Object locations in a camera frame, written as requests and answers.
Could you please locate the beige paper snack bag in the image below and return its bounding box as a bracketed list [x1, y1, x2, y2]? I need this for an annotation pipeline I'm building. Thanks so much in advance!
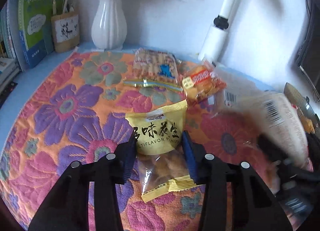
[215, 91, 309, 169]

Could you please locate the yellow peanut snack bag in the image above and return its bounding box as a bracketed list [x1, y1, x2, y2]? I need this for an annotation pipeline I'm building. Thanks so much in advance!
[125, 100, 196, 203]

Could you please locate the ribbed glass bowl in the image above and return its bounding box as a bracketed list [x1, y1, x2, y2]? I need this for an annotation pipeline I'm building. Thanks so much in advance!
[284, 82, 319, 135]

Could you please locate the colourful floral table mat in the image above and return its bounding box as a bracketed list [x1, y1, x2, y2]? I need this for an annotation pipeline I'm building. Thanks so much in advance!
[1, 51, 275, 230]

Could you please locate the black television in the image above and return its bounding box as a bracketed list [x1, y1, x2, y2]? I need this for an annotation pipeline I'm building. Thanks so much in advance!
[296, 0, 319, 103]

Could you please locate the small orange pork-floss cake pack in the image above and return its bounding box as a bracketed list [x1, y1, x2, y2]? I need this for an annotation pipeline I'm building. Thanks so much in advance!
[181, 61, 227, 104]

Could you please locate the stack of books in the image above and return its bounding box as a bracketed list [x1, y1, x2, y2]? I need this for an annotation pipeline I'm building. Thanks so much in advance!
[1, 0, 20, 94]

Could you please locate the white desk lamp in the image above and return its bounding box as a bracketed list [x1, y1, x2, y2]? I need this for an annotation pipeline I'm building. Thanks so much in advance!
[197, 0, 236, 63]

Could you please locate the cartoon biscuit stick pack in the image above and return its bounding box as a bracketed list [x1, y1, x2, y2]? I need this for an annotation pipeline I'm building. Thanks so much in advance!
[132, 48, 180, 87]

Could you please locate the brown pen holder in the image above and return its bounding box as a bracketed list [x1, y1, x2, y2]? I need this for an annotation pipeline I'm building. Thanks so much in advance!
[51, 0, 80, 53]

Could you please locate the white ribbed vase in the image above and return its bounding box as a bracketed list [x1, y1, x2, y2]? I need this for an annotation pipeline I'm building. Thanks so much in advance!
[91, 0, 127, 50]

